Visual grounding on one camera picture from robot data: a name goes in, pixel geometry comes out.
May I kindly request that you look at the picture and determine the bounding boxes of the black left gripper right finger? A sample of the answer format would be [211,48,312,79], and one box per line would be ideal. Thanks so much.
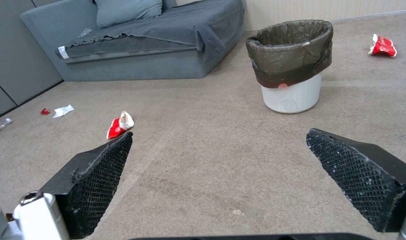
[305,128,406,240]

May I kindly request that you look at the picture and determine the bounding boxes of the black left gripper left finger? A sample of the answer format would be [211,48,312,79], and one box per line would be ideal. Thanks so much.
[0,131,134,240]

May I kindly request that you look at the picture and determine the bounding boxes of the white trash bin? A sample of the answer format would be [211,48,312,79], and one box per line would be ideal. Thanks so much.
[261,73,323,114]

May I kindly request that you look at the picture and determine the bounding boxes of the dark bin liner bag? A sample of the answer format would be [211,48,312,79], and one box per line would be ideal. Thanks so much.
[245,19,334,89]

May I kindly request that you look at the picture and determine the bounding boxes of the red white snack wrapper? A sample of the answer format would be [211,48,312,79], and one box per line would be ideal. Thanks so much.
[106,111,136,139]
[367,34,398,58]

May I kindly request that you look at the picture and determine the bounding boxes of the crumpled white paper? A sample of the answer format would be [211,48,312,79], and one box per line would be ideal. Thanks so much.
[52,104,75,119]

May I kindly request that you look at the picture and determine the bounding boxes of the grey sofa bed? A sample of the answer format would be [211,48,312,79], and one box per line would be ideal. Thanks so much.
[19,0,247,82]

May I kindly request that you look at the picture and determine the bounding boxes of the dark grey blanket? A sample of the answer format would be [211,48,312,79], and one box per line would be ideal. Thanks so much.
[63,0,246,62]

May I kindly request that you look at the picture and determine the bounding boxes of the grey blue pillow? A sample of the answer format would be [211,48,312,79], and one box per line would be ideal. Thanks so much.
[95,0,164,29]

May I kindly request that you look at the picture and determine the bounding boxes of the grey wall cabinet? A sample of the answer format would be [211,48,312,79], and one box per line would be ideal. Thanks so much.
[0,0,64,121]

